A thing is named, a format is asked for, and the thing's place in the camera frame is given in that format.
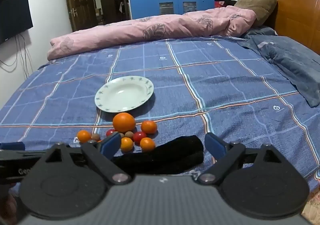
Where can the black wall television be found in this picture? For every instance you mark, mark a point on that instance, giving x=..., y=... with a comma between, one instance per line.
x=12, y=15

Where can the pink floral quilt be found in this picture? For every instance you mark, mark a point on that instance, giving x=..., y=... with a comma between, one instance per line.
x=150, y=30

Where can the red tomato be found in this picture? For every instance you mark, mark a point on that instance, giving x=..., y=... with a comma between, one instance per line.
x=110, y=132
x=139, y=137

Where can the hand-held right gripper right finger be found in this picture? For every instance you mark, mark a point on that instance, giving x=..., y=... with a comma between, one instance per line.
x=214, y=146

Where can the black fuzzy cloth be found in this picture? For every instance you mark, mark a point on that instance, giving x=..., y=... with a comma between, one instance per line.
x=162, y=157

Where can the large orange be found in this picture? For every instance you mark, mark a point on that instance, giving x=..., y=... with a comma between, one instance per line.
x=123, y=122

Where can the red and black bag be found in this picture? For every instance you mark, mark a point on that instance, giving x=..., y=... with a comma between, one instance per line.
x=221, y=2

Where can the blue plaid bedsheet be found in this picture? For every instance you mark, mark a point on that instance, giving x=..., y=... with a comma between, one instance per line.
x=225, y=90

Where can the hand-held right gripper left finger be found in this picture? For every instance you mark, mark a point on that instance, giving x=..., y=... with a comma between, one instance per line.
x=111, y=143

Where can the brown pillow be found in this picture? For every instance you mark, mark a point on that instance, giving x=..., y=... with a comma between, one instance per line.
x=257, y=5

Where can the white floral rim plate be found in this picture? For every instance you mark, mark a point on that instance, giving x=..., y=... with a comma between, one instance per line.
x=125, y=95

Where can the wooden bed headboard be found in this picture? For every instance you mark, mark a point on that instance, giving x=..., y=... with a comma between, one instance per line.
x=295, y=10

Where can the brown longan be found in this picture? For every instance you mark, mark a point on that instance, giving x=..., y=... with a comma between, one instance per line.
x=121, y=135
x=95, y=137
x=128, y=135

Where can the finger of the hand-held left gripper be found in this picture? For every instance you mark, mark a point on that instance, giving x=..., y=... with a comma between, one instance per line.
x=12, y=145

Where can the floral patterned cloth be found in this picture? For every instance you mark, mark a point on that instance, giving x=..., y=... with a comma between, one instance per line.
x=312, y=207

